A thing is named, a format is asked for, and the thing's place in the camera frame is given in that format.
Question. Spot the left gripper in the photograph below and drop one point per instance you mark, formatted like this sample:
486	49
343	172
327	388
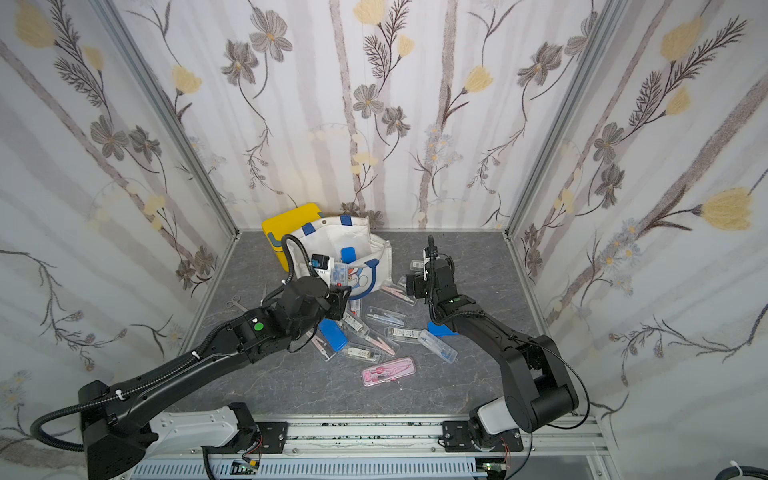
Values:
338	301

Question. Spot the yellow plastic lidded box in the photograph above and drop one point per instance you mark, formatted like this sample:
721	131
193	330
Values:
276	227

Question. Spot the pink compass set case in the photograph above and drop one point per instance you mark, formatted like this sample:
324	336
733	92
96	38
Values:
388	372

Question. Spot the right arm mounting base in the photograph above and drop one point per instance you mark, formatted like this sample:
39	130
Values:
468	436

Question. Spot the white canvas cartoon tote bag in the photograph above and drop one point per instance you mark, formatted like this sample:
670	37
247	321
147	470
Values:
327	236

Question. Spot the clear case with pink compass centre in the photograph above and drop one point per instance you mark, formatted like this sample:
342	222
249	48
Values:
373	338

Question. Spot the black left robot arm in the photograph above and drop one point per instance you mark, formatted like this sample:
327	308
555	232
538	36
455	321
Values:
111	425

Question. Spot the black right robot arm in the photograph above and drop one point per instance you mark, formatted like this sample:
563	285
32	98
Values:
538	385

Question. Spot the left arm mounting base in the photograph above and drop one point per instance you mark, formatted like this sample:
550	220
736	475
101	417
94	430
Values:
258	437

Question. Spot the aluminium front rail frame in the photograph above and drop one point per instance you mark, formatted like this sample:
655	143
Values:
392	447

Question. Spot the clear case small lower centre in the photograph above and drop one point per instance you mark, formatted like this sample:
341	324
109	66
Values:
362	353

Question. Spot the metal scalpel handle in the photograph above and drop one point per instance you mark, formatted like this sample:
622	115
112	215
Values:
263	295

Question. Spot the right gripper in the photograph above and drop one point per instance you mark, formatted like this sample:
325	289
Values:
429	279

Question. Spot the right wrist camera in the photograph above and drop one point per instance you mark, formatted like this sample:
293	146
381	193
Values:
428	256

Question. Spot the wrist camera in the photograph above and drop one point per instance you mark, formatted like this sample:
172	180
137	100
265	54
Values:
322	264
428	256

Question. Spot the clear case with red label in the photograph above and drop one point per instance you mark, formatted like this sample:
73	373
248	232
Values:
339	274

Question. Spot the clear long compass case right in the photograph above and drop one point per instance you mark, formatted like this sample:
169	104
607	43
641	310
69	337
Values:
426	339

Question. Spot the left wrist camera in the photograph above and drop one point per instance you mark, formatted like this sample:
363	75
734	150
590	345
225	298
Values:
322	264

